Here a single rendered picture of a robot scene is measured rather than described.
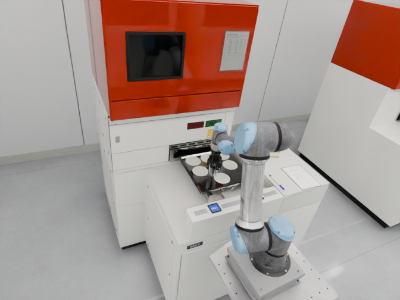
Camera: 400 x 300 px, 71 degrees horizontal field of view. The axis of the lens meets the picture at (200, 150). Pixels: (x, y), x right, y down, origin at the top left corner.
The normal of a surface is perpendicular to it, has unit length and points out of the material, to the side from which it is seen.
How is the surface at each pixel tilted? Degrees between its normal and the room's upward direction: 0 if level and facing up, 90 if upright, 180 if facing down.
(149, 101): 90
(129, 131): 90
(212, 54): 90
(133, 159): 90
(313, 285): 0
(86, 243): 0
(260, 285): 1
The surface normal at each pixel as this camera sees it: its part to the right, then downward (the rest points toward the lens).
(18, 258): 0.11, -0.82
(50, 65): 0.41, 0.55
